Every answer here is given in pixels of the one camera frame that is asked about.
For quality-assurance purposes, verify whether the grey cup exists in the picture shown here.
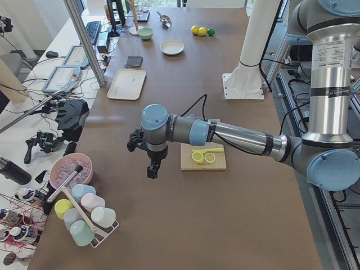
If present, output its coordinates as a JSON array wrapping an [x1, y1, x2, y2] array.
[[63, 208, 83, 231]]

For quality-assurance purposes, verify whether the yellow plastic knife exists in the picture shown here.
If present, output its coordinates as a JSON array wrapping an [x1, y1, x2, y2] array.
[[191, 147, 224, 154]]

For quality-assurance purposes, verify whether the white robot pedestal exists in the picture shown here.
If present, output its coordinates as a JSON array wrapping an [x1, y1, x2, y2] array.
[[223, 0, 282, 100]]

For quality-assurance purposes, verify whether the green bowl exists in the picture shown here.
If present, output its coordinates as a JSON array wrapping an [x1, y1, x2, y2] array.
[[138, 27, 154, 41]]

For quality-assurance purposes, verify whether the far teach pendant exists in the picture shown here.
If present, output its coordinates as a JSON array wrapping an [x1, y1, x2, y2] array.
[[62, 46, 89, 69]]

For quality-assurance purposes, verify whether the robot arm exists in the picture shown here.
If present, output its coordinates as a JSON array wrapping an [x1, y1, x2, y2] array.
[[141, 1, 359, 191]]

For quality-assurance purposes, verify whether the teach pendant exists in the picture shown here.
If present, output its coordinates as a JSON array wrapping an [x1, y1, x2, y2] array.
[[62, 46, 89, 69], [42, 66, 81, 93]]

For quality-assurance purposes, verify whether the black computer mouse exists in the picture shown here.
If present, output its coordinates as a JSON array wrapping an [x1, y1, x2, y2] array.
[[46, 51, 59, 59]]

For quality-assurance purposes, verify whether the cream rabbit tray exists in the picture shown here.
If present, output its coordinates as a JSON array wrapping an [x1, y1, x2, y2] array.
[[107, 69, 146, 101]]

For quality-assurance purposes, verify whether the blue cup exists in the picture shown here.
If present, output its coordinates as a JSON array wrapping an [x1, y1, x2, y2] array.
[[71, 184, 96, 202]]

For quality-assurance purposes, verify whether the bamboo cutting board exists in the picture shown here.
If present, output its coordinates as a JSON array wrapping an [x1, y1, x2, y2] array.
[[180, 142, 227, 170]]

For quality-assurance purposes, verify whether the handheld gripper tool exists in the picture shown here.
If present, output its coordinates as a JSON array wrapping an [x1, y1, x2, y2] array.
[[24, 130, 64, 164]]

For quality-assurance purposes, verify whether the aluminium frame post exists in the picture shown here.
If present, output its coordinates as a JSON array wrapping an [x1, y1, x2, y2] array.
[[64, 0, 106, 87]]

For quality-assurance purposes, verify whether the yellow lemon left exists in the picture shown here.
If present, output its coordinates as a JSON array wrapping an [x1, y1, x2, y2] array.
[[191, 25, 199, 35]]

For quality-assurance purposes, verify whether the dark grey folded cloth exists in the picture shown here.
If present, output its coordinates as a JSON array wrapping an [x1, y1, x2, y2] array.
[[124, 56, 143, 68]]

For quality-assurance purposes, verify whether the yellow cup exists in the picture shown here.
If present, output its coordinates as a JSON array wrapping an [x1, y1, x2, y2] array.
[[54, 199, 74, 219]]

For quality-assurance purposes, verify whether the pink cup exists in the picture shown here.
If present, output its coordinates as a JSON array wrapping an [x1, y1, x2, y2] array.
[[80, 192, 106, 213]]

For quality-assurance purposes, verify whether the near teach pendant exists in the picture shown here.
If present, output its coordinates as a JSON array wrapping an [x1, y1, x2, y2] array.
[[42, 66, 81, 93]]

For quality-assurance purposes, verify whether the wooden glass stand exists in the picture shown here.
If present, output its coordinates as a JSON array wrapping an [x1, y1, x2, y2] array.
[[127, 0, 143, 36]]

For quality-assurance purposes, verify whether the yellow lemon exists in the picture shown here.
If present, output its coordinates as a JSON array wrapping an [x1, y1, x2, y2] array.
[[197, 27, 207, 37], [191, 25, 199, 35]]

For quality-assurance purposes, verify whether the lemon half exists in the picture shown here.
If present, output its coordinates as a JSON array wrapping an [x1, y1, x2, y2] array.
[[191, 151, 205, 164]]

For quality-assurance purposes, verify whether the mint green cup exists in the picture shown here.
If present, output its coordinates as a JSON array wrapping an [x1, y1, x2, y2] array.
[[70, 220, 95, 246]]

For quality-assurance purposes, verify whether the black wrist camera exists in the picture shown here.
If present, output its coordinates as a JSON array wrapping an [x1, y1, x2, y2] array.
[[127, 129, 147, 152]]

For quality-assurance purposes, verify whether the black keyboard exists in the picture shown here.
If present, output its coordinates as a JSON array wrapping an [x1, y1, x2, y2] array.
[[85, 21, 101, 45]]

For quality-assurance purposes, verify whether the green lime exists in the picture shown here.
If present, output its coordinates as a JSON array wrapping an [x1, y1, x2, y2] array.
[[207, 28, 215, 36]]

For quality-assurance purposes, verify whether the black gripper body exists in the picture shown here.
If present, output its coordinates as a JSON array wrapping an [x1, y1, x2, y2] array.
[[146, 142, 168, 166]]

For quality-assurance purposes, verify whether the lemon slice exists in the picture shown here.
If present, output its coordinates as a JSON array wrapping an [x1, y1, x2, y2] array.
[[204, 152, 216, 164]]

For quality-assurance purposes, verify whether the metal muddler tool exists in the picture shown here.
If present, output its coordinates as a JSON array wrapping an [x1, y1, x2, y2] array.
[[47, 165, 83, 203]]

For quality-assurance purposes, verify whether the pink bowl with ice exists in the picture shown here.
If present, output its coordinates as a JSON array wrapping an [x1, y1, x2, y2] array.
[[49, 153, 93, 190]]

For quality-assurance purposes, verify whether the white cup rack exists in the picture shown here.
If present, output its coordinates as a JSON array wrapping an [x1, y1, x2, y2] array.
[[88, 221, 120, 248]]

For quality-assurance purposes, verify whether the metal scoop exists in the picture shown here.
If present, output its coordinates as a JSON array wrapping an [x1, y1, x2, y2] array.
[[157, 11, 172, 28]]

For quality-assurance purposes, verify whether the yellow lemon right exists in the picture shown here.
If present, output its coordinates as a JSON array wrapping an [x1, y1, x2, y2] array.
[[197, 27, 207, 37]]

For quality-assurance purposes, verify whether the black bottle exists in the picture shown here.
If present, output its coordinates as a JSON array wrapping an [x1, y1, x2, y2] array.
[[1, 156, 32, 185]]

